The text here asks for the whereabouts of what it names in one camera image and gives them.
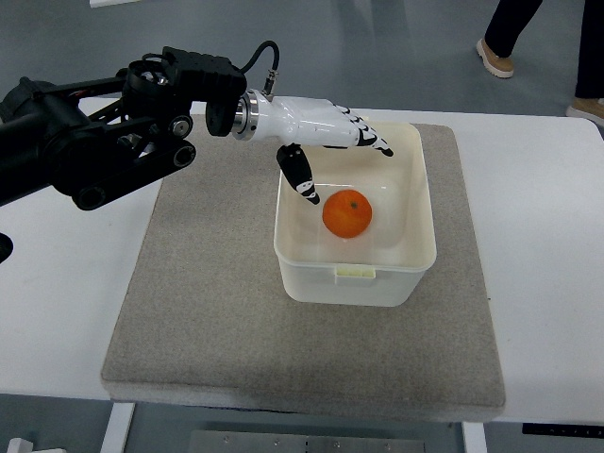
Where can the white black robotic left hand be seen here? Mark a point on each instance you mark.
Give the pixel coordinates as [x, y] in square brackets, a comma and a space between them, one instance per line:
[300, 121]

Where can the orange fruit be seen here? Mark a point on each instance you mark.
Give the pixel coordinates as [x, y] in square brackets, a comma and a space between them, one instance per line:
[347, 214]

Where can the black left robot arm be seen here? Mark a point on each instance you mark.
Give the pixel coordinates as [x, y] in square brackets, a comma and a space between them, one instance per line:
[99, 140]

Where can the white plastic box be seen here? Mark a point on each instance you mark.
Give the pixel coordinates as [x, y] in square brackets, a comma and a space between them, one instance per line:
[380, 267]

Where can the tan shoe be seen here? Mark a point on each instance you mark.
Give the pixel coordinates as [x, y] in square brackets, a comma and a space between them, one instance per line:
[495, 65]
[591, 109]

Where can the grey felt mat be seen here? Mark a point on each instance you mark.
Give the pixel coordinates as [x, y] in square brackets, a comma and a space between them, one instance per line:
[206, 320]

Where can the person's dark trouser leg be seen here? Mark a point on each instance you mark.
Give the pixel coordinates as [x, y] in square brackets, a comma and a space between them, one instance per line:
[511, 18]

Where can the white object at top edge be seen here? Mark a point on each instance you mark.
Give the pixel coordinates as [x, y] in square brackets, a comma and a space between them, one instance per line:
[109, 3]

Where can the white right table leg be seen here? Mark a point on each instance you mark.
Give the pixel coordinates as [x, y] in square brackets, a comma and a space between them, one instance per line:
[474, 439]

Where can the white table leg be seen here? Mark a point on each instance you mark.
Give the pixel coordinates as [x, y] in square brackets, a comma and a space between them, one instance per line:
[474, 439]
[118, 427]

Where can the white left table leg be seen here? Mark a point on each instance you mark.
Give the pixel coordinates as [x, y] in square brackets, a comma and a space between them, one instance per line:
[118, 427]

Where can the black table control panel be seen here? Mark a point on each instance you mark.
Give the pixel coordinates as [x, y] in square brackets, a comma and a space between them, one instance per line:
[561, 430]

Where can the white object bottom left corner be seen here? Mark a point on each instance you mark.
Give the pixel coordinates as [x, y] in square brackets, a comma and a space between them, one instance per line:
[19, 445]

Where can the grey metal base plate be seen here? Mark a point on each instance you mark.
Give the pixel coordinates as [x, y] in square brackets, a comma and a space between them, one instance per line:
[236, 441]

